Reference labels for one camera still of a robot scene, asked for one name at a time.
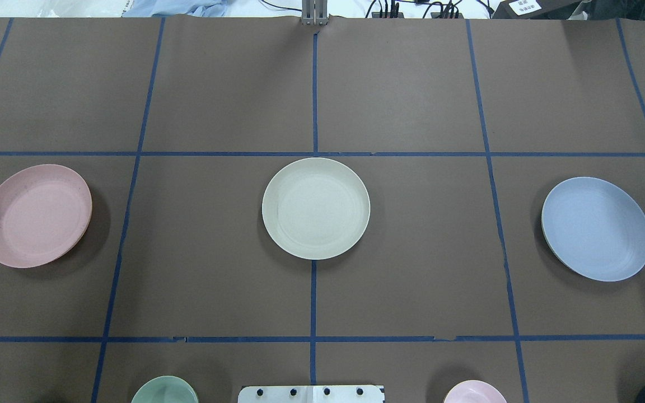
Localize cream white plate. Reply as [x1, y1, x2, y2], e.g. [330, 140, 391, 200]
[261, 157, 371, 260]

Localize dark box with label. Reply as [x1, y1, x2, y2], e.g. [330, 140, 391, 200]
[491, 1, 581, 20]

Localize green bowl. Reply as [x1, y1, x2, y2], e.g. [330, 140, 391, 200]
[131, 376, 199, 403]

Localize black cables on table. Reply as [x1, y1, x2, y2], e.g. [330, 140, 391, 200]
[259, 0, 495, 20]

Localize light blue cloth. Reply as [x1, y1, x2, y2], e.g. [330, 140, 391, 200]
[122, 1, 228, 17]

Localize aluminium frame post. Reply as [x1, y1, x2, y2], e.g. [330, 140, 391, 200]
[301, 0, 329, 26]

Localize pink bowl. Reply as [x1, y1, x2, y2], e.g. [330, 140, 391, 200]
[443, 379, 507, 403]

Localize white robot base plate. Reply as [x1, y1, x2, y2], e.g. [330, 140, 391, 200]
[237, 385, 386, 402]

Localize light blue plate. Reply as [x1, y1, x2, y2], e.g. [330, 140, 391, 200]
[540, 176, 645, 282]

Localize pink plate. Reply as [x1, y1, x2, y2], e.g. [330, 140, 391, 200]
[0, 164, 93, 269]

